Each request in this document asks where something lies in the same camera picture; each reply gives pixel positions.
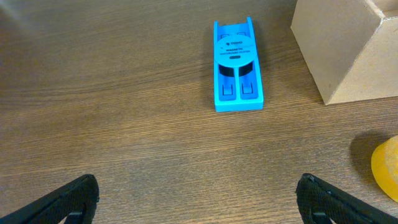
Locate yellow adhesive tape roll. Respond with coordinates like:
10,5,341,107
371,136,397,202

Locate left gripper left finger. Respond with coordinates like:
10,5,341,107
1,174,99,224

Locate brown cardboard box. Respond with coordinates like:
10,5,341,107
291,0,397,105

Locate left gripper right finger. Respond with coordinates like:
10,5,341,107
295,173,397,224

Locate blue magnetic whiteboard duster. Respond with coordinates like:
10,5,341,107
213,17,264,112

